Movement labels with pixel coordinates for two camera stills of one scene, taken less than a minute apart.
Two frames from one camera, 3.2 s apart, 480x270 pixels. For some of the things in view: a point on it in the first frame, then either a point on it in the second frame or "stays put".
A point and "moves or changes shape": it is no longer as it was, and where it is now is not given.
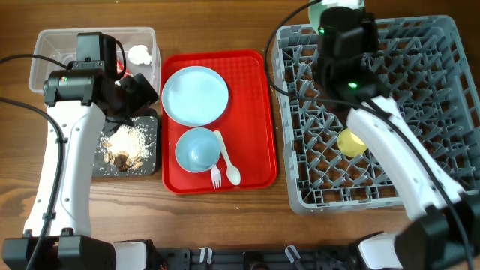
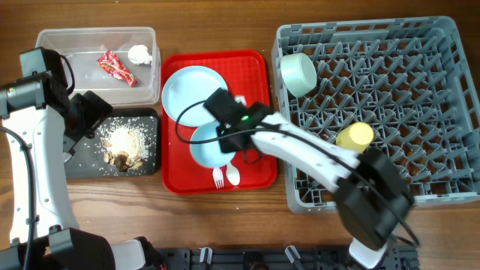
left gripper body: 133,98 to 85,118
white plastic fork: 216,177 stays put
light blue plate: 195,96 stays put
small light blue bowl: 197,150 moves or changes shape
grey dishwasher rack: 424,69 stays put
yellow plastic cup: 349,144 stays put
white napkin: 139,55 stays put
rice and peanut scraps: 125,147 stays put
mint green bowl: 316,10 to 298,73
